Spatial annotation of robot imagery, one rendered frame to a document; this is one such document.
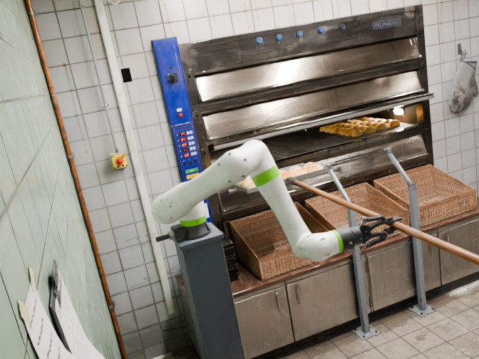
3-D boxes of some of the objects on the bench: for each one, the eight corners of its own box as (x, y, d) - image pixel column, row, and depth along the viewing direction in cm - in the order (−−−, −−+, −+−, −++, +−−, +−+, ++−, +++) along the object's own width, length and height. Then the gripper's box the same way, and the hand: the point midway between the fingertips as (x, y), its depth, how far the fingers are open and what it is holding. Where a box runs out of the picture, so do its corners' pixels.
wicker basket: (375, 212, 372) (371, 179, 365) (431, 194, 388) (429, 163, 381) (416, 229, 327) (413, 192, 320) (478, 209, 343) (477, 172, 336)
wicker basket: (234, 256, 336) (227, 221, 329) (302, 234, 354) (297, 200, 347) (261, 282, 292) (254, 241, 285) (337, 255, 309) (332, 216, 302)
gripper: (342, 216, 185) (392, 201, 191) (346, 253, 188) (395, 237, 195) (353, 221, 178) (404, 206, 184) (356, 259, 182) (407, 243, 188)
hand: (393, 224), depth 189 cm, fingers closed on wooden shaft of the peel, 3 cm apart
